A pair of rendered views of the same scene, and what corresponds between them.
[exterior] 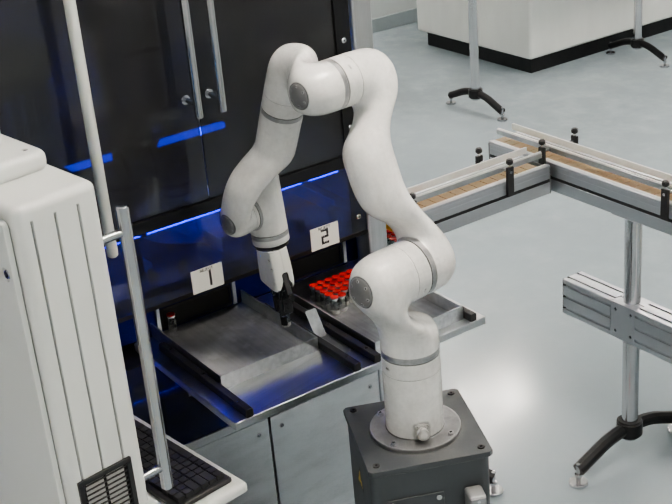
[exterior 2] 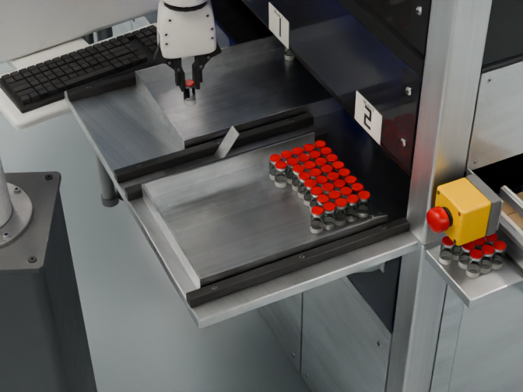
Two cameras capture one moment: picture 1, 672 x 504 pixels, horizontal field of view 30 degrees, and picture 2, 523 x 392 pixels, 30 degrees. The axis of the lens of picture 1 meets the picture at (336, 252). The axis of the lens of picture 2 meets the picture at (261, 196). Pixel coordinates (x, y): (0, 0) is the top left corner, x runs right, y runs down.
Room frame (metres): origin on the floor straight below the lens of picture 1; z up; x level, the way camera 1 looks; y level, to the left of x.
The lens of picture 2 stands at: (2.88, -1.34, 2.00)
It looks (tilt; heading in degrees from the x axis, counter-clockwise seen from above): 41 degrees down; 97
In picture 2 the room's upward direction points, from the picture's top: 1 degrees counter-clockwise
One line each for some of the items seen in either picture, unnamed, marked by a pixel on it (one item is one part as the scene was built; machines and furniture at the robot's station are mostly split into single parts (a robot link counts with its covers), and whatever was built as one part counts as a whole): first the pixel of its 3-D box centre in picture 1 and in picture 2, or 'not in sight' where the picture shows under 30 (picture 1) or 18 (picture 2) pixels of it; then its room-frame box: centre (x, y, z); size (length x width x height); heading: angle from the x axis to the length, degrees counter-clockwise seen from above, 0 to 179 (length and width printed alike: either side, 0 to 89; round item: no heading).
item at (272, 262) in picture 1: (275, 261); (186, 24); (2.55, 0.14, 1.11); 0.10 x 0.08 x 0.11; 24
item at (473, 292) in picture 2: not in sight; (482, 264); (3.09, -0.16, 0.87); 0.14 x 0.13 x 0.02; 33
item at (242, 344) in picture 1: (232, 336); (238, 89); (2.62, 0.26, 0.90); 0.34 x 0.26 x 0.04; 33
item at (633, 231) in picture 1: (631, 328); not in sight; (3.28, -0.86, 0.46); 0.09 x 0.09 x 0.77; 33
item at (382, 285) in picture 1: (395, 304); not in sight; (2.20, -0.11, 1.16); 0.19 x 0.12 x 0.24; 130
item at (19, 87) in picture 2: (148, 456); (92, 64); (2.27, 0.44, 0.82); 0.40 x 0.14 x 0.02; 41
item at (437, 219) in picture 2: not in sight; (440, 218); (3.00, -0.19, 0.99); 0.04 x 0.04 x 0.04; 33
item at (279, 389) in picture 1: (309, 333); (243, 156); (2.66, 0.08, 0.87); 0.70 x 0.48 x 0.02; 123
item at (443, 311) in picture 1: (376, 306); (261, 207); (2.71, -0.09, 0.90); 0.34 x 0.26 x 0.04; 33
